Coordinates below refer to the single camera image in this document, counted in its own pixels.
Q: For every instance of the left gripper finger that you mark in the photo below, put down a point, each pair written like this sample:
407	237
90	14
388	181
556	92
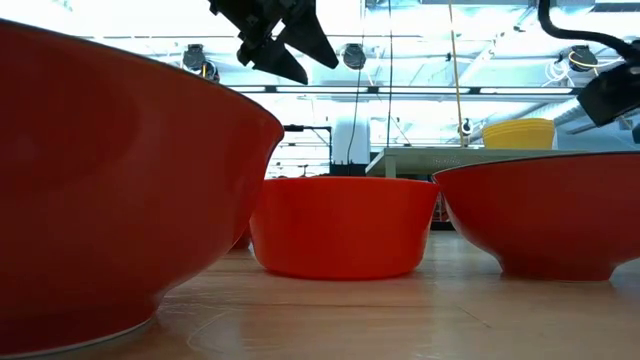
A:
280	62
310	40

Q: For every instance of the floral bowl with red outside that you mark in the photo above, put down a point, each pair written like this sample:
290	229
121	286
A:
550	215
243	239
100	175

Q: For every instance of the red plastic mini bowl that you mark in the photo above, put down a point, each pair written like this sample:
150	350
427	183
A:
345	230

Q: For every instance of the red storage bins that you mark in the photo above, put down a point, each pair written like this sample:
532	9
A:
441	210

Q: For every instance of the black gantry frame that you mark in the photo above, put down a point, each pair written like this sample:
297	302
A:
294	128

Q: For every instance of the black aluminium table frame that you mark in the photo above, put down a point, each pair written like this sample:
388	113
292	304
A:
444	226

